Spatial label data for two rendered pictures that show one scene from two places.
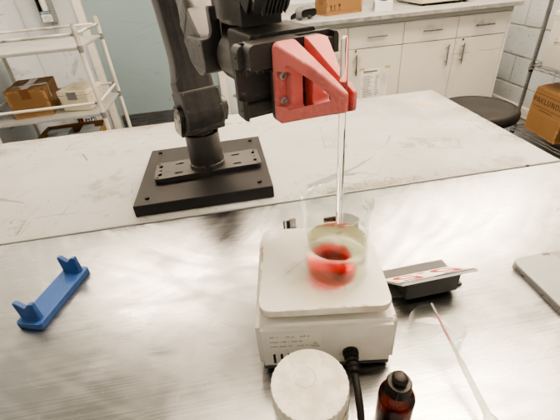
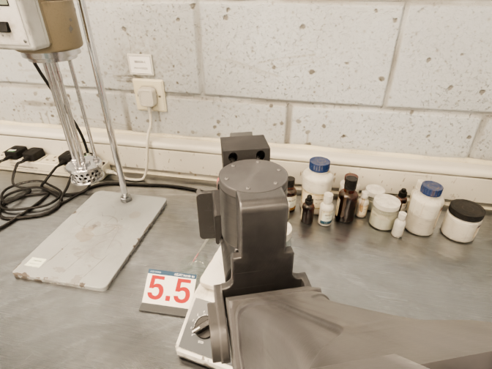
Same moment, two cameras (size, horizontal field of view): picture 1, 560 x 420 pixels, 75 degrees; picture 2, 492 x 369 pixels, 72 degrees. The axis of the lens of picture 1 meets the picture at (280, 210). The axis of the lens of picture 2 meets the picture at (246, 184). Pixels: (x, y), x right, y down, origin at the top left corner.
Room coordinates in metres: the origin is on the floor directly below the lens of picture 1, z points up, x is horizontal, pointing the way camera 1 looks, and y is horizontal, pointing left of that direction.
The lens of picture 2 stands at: (0.65, 0.08, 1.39)
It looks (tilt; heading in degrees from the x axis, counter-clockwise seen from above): 32 degrees down; 197
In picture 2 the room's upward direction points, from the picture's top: straight up
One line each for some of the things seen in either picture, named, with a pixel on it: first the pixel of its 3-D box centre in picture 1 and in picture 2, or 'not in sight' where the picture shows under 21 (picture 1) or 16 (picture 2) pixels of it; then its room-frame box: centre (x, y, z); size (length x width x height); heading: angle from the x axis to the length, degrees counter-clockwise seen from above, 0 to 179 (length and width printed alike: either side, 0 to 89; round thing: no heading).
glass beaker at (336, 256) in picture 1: (337, 240); not in sight; (0.26, -0.05, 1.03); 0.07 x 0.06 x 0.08; 3
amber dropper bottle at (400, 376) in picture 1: (396, 398); not in sight; (0.16, -0.08, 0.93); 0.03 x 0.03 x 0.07
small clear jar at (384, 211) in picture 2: not in sight; (384, 212); (-0.03, 0.20, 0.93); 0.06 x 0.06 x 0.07
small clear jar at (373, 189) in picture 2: not in sight; (373, 198); (-0.10, 0.18, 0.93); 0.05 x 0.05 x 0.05
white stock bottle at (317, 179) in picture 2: not in sight; (316, 184); (-0.05, 0.04, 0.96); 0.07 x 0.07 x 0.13
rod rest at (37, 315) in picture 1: (52, 287); not in sight; (0.34, 0.30, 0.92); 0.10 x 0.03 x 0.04; 169
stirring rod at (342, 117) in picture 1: (340, 165); not in sight; (0.27, -0.05, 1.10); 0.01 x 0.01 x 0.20
